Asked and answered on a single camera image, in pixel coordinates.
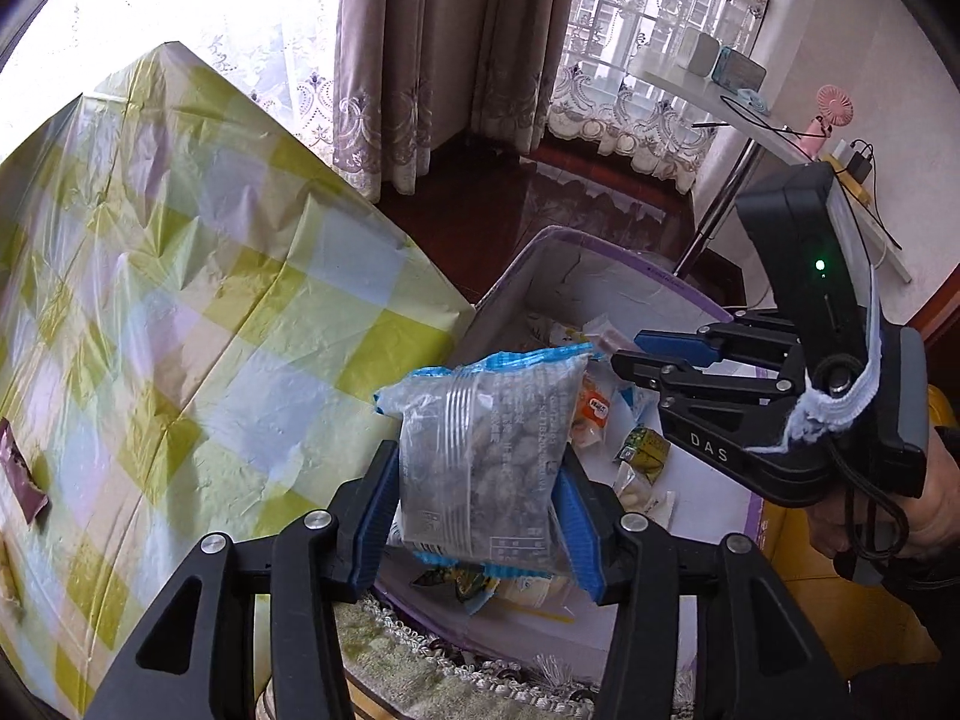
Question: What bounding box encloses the pink-brown embroidered curtain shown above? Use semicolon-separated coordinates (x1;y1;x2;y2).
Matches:
332;0;582;203

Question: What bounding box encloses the blue rectangular box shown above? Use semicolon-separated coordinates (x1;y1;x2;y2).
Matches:
712;47;767;95

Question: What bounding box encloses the purple-edged cardboard box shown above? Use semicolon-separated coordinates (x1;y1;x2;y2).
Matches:
371;223;777;665

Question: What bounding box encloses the white desk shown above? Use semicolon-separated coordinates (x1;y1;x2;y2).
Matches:
630;60;916;286

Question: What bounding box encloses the white box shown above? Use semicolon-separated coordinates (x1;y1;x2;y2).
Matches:
679;26;721;80

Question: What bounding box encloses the sheer lace curtain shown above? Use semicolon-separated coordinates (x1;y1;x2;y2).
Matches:
45;0;342;151
544;0;785;196

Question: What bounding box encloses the checked plastic tablecloth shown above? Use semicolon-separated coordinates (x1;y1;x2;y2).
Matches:
0;41;477;720

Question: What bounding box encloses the black charger plug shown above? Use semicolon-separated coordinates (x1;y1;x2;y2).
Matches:
832;139;878;181

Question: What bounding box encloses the pink handheld fan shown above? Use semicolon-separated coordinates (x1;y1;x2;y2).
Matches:
795;84;858;158

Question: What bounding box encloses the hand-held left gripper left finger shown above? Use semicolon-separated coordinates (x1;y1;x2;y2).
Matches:
86;439;402;720

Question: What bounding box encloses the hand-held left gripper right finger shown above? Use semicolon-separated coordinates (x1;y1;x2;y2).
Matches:
551;457;852;720

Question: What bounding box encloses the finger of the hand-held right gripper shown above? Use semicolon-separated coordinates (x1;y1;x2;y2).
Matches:
634;321;807;370
611;349;811;412

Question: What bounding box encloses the black cable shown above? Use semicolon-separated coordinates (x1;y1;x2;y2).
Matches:
694;94;826;158

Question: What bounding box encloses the person's right hand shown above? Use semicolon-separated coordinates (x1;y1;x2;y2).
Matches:
806;427;960;563

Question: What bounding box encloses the pink small packet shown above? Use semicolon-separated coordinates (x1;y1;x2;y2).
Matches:
0;420;52;526

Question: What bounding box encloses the green snack packet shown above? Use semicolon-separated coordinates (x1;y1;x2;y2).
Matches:
613;426;671;482

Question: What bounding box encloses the pile of mixed snack packets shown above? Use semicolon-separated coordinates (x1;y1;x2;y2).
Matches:
409;319;676;620

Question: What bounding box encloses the blue-edged clear snack packet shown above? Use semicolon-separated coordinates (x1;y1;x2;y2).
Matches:
373;343;593;578

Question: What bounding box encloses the yellow seat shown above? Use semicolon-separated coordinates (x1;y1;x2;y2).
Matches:
761;382;960;680

